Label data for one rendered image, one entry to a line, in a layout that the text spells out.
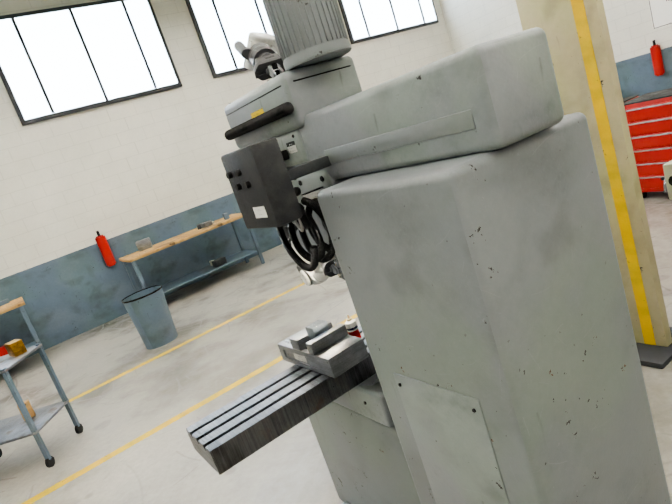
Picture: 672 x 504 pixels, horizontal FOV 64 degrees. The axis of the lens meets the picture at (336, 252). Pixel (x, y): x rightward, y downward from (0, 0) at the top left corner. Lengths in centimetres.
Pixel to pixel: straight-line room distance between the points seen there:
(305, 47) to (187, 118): 824
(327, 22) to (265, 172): 47
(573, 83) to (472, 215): 216
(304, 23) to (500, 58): 63
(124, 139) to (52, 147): 104
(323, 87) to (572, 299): 89
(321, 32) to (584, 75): 183
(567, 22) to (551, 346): 215
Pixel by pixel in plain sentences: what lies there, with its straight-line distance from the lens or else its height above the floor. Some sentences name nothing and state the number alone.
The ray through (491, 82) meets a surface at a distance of 109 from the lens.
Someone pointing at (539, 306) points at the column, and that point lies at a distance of 122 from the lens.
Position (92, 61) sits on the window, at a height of 380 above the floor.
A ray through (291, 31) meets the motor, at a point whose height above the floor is 198.
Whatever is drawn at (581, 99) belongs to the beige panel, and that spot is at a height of 144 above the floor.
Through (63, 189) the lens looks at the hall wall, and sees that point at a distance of 918.
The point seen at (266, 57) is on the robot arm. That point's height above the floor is 199.
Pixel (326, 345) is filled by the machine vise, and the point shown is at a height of 104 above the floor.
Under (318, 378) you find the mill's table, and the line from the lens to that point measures 181.
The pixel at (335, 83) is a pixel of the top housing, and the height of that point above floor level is 182.
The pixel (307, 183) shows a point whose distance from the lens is 165.
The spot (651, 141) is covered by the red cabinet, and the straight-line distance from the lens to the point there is 623.
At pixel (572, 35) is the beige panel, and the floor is 175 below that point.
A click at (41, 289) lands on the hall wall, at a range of 913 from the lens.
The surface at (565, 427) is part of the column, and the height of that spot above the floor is 93.
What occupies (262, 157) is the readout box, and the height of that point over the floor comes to 169.
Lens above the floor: 170
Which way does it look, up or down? 12 degrees down
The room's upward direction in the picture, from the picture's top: 19 degrees counter-clockwise
